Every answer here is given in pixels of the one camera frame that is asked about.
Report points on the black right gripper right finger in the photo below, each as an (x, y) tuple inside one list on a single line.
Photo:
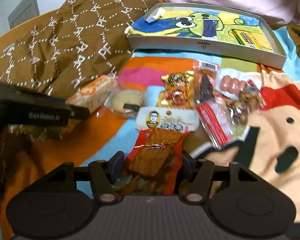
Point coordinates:
[(199, 173)]

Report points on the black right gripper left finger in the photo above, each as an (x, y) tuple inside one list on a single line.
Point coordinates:
[(103, 174)]

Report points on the red white tofu snack packet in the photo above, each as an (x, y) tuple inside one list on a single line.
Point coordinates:
[(160, 144)]

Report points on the red nut snack packet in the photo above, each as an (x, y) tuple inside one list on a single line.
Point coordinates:
[(225, 119)]

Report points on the round cookie clear wrapper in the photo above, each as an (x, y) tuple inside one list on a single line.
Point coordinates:
[(123, 101)]

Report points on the orange white cake bar packet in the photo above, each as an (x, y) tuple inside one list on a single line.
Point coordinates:
[(93, 95)]

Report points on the gold duck snack packet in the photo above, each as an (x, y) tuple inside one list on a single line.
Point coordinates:
[(179, 90)]

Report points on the pink sausage packet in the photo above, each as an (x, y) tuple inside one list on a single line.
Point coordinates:
[(230, 82)]

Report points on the colourful cartoon blanket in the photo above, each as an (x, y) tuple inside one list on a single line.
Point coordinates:
[(269, 145)]

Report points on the grey door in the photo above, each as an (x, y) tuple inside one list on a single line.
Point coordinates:
[(24, 11)]

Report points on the brown PF patterned quilt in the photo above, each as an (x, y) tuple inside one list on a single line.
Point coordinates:
[(64, 51)]

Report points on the grey shallow tray box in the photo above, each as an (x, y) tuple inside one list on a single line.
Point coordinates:
[(275, 59)]

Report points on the cartoon drawing paper liner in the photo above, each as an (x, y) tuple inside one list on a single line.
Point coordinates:
[(215, 25)]

